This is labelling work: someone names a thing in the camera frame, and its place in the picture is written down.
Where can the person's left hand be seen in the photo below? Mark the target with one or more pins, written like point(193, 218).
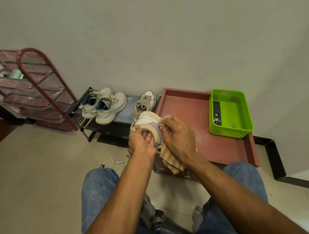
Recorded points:
point(142, 144)

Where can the person's right hand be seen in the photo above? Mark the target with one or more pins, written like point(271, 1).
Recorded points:
point(181, 142)

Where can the striped yellow cleaning cloth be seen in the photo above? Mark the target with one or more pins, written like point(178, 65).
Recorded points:
point(172, 164)

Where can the white pink sneaker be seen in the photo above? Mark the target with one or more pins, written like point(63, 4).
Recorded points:
point(147, 119)
point(146, 101)

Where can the red-brown drawer cabinet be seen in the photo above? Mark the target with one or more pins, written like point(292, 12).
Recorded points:
point(188, 108)

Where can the black remote control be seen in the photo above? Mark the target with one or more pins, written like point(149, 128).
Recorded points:
point(216, 113)

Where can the grey-blue sneaker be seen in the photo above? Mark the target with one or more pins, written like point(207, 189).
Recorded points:
point(107, 92)
point(118, 102)

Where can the person's left forearm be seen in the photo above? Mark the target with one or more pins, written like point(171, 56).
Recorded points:
point(123, 197)

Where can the person's right forearm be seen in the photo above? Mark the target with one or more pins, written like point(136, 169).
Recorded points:
point(241, 202)

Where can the person's grey slipper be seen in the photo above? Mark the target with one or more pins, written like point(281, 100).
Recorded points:
point(148, 208)
point(197, 218)

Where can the person's right leg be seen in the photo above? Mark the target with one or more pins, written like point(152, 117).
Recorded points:
point(246, 178)

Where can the black shoe rack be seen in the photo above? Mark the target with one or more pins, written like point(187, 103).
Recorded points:
point(123, 120)

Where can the green plastic basket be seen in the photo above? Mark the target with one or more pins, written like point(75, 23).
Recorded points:
point(233, 111)

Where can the black stool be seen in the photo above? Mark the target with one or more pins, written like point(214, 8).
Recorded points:
point(166, 226)

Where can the black baseboard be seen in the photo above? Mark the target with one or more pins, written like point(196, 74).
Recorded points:
point(277, 161)

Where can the red metal rack plastic-wrapped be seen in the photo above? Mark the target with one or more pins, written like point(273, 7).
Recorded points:
point(36, 98)

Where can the green white packet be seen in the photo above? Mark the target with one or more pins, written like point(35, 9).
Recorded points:
point(15, 74)

